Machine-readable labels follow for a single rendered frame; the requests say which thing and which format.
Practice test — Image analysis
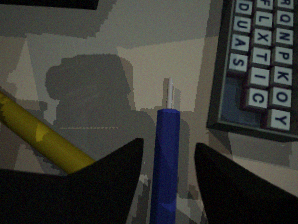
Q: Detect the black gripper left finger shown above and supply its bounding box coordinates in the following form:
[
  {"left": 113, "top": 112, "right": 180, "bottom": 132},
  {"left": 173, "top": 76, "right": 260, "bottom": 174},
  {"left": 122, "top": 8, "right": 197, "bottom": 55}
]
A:
[{"left": 0, "top": 138, "right": 144, "bottom": 224}]

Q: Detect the dark grey keyboard with keys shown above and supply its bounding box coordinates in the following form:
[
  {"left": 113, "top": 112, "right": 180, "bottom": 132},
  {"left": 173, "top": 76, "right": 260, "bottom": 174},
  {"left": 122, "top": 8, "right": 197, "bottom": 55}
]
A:
[{"left": 206, "top": 0, "right": 298, "bottom": 143}]

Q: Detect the blue stylus with grey tip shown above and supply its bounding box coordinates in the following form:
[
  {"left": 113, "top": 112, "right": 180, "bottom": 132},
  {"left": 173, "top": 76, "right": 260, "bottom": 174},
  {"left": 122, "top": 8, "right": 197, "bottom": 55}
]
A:
[{"left": 149, "top": 77, "right": 180, "bottom": 224}]

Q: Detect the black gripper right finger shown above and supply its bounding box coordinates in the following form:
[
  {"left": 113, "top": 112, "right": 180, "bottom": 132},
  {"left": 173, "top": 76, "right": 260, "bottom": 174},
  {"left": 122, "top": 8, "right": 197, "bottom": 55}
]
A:
[{"left": 194, "top": 143, "right": 298, "bottom": 224}]

